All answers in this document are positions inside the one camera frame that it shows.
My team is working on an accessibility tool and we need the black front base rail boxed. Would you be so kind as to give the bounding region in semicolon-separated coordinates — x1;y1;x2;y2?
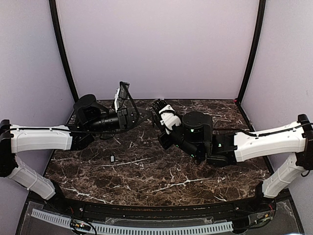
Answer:
26;190;291;221

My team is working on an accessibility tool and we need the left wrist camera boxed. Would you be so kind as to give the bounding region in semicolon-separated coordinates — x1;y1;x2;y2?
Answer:
113;82;130;111

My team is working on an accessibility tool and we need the black frame post left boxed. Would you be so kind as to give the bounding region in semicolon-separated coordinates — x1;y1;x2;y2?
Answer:
48;0;79;102

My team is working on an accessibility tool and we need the key bunch with white tag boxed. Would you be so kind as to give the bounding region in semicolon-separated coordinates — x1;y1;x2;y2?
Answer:
110;153;115;163

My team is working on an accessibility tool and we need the white slotted cable duct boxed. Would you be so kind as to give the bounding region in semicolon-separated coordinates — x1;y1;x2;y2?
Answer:
30;209;234;235

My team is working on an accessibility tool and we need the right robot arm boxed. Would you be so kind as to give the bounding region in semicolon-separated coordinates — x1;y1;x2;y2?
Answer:
154;108;313;212

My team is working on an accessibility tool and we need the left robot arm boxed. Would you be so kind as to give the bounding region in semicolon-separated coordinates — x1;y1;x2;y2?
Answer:
0;94;139;213

